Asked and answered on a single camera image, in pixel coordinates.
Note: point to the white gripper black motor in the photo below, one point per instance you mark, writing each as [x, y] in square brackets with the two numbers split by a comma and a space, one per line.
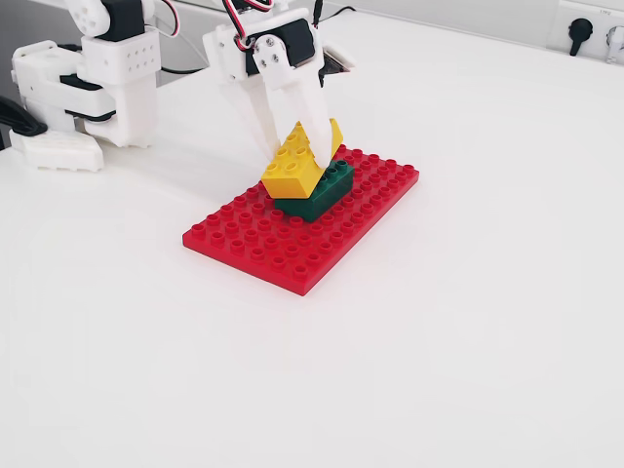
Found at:
[271, 62]

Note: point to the white power plug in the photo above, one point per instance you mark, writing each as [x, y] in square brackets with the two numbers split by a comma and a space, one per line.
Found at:
[615, 41]

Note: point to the white robot base foot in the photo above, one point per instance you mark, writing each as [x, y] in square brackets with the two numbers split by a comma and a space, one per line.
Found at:
[53, 151]

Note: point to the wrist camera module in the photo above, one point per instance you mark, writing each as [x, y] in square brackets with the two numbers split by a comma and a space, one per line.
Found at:
[341, 63]

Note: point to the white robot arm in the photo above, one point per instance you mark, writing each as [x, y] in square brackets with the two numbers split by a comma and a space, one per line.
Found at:
[127, 63]

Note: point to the white wall socket strip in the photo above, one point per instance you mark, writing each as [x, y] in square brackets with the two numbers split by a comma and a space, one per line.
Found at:
[558, 24]

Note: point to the yellow lego brick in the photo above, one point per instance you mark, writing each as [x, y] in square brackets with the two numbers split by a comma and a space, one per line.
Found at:
[287, 170]

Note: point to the black power plug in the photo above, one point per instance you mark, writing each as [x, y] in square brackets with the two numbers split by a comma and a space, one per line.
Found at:
[579, 31]

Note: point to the green lego brick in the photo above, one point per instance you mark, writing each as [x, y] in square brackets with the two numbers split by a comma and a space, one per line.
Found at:
[326, 195]

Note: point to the red lego baseplate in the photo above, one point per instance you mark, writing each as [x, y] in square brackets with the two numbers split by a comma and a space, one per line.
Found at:
[244, 244]

